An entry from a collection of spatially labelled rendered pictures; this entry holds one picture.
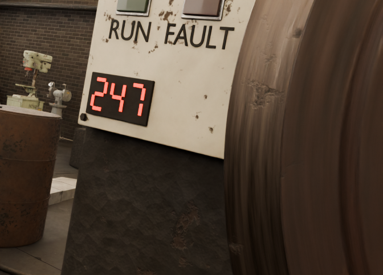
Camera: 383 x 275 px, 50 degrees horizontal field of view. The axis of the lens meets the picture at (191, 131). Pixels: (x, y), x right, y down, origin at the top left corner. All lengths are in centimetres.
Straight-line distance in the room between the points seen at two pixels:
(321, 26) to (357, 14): 1
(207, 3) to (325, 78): 22
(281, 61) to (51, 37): 968
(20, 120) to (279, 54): 266
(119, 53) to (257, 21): 24
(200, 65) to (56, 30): 943
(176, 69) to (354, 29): 23
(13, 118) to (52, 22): 720
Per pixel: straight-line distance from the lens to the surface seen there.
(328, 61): 18
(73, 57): 923
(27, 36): 1046
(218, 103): 36
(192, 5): 39
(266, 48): 21
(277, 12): 21
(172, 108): 39
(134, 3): 43
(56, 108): 882
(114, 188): 45
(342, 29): 18
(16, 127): 283
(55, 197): 412
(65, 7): 926
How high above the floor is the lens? 110
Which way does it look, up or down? 3 degrees down
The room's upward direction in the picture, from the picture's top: 10 degrees clockwise
